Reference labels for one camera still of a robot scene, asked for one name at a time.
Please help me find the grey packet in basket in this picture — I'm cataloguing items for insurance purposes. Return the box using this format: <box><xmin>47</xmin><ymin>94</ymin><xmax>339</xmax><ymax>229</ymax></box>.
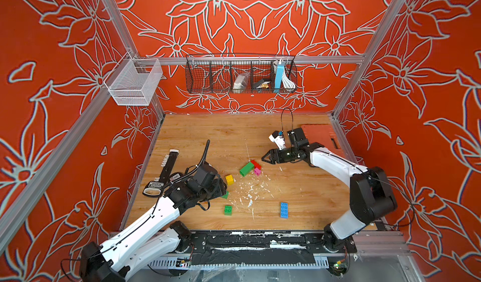
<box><xmin>232</xmin><ymin>72</ymin><xmax>250</xmax><ymax>94</ymax></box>

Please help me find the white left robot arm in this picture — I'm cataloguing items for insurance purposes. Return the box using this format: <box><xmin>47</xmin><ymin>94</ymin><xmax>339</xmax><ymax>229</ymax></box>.
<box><xmin>79</xmin><ymin>163</ymin><xmax>227</xmax><ymax>281</ymax></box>

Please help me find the clear plastic wall bin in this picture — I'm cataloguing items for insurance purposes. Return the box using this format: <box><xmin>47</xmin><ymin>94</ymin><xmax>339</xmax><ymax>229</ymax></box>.
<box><xmin>105</xmin><ymin>59</ymin><xmax>163</xmax><ymax>106</ymax></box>

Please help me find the black item in basket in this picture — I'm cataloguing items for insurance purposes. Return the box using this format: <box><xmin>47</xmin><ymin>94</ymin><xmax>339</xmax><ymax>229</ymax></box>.
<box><xmin>253</xmin><ymin>79</ymin><xmax>271</xmax><ymax>91</ymax></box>

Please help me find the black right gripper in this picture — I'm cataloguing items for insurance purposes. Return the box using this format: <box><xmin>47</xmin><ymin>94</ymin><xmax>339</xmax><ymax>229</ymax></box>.
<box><xmin>260</xmin><ymin>147</ymin><xmax>298</xmax><ymax>165</ymax></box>

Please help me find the tall green lego brick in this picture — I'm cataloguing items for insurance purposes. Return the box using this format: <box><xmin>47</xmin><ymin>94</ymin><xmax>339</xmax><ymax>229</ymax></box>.
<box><xmin>239</xmin><ymin>162</ymin><xmax>255</xmax><ymax>177</ymax></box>

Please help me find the blue lego brick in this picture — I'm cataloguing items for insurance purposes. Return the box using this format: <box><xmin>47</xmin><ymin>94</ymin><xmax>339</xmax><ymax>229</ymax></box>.
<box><xmin>279</xmin><ymin>202</ymin><xmax>289</xmax><ymax>219</ymax></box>

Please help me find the green lego brick front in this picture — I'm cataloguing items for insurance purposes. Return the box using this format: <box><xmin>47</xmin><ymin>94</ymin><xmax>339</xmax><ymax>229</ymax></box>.
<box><xmin>224</xmin><ymin>205</ymin><xmax>232</xmax><ymax>216</ymax></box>

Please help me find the red lego brick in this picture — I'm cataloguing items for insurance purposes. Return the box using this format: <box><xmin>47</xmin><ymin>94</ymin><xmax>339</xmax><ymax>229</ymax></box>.
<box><xmin>251</xmin><ymin>159</ymin><xmax>262</xmax><ymax>170</ymax></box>

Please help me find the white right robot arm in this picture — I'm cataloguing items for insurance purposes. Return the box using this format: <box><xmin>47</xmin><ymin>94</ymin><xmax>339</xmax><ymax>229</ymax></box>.
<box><xmin>261</xmin><ymin>128</ymin><xmax>398</xmax><ymax>253</ymax></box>

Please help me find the white cable in basket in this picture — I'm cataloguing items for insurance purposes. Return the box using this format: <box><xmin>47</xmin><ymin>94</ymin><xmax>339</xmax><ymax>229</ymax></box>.
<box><xmin>282</xmin><ymin>69</ymin><xmax>297</xmax><ymax>92</ymax></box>

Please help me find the yellow lego brick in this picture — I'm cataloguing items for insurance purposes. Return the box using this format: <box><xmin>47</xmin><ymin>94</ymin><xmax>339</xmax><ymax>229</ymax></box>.
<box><xmin>225</xmin><ymin>174</ymin><xmax>235</xmax><ymax>186</ymax></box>

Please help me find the black wire wall basket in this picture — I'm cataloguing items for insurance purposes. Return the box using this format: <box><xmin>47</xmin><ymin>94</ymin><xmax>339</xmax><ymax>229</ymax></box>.
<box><xmin>185</xmin><ymin>54</ymin><xmax>298</xmax><ymax>94</ymax></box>

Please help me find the orange plastic tool case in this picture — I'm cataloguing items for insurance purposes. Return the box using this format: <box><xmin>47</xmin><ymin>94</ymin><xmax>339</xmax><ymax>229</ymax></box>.
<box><xmin>301</xmin><ymin>124</ymin><xmax>346</xmax><ymax>158</ymax></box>

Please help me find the light blue box in basket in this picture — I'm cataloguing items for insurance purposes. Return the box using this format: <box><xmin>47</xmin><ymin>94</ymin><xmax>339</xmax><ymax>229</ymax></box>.
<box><xmin>273</xmin><ymin>64</ymin><xmax>284</xmax><ymax>93</ymax></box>

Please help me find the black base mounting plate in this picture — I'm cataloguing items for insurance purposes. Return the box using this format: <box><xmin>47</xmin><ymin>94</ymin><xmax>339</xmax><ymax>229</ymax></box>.
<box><xmin>174</xmin><ymin>230</ymin><xmax>357</xmax><ymax>268</ymax></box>

